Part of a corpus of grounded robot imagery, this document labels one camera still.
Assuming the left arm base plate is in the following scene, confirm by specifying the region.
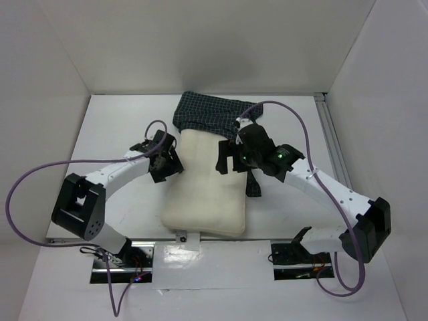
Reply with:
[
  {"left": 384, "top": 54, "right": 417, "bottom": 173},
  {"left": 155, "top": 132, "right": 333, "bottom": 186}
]
[{"left": 88, "top": 241, "right": 154, "bottom": 284}]

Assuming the white pillow care label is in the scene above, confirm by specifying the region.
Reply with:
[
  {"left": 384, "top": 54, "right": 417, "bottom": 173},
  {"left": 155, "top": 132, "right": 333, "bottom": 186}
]
[{"left": 175, "top": 230, "right": 201, "bottom": 251}]

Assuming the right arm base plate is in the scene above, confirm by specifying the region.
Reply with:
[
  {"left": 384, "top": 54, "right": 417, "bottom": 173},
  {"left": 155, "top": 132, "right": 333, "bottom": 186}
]
[{"left": 267, "top": 240, "right": 335, "bottom": 280}]

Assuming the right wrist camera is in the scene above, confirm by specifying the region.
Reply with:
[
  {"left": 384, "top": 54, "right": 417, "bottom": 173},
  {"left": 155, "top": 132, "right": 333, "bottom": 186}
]
[{"left": 235, "top": 117, "right": 253, "bottom": 144}]

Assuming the cream pillow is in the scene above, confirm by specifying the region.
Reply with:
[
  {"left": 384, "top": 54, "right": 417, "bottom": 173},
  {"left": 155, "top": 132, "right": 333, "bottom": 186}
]
[{"left": 160, "top": 129, "right": 247, "bottom": 237}]

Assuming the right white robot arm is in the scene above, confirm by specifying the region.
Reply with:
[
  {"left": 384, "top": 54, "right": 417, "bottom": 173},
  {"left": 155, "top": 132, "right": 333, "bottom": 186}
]
[{"left": 215, "top": 122, "right": 392, "bottom": 263}]

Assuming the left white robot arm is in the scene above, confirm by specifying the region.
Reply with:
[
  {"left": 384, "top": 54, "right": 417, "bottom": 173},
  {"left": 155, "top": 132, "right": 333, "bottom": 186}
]
[{"left": 51, "top": 130, "right": 184, "bottom": 267}]

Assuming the aluminium rail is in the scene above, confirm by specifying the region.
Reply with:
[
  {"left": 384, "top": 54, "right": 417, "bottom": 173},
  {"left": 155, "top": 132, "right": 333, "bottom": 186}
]
[
  {"left": 314, "top": 93, "right": 352, "bottom": 188},
  {"left": 49, "top": 237, "right": 158, "bottom": 243}
]

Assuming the aluminium rail right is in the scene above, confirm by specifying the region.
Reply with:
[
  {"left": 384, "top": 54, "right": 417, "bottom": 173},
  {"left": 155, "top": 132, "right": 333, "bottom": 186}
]
[{"left": 314, "top": 93, "right": 352, "bottom": 188}]

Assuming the aluminium rail front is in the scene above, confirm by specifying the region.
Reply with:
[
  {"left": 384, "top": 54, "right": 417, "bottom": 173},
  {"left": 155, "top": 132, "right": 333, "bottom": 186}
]
[{"left": 49, "top": 237, "right": 158, "bottom": 243}]

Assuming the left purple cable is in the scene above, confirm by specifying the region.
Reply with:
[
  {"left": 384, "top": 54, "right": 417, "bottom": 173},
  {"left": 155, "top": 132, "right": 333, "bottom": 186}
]
[{"left": 5, "top": 120, "right": 168, "bottom": 317}]

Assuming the dark plaid pillowcase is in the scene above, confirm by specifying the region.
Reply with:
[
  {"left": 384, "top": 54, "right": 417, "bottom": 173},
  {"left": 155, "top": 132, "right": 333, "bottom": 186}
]
[{"left": 172, "top": 90, "right": 270, "bottom": 198}]

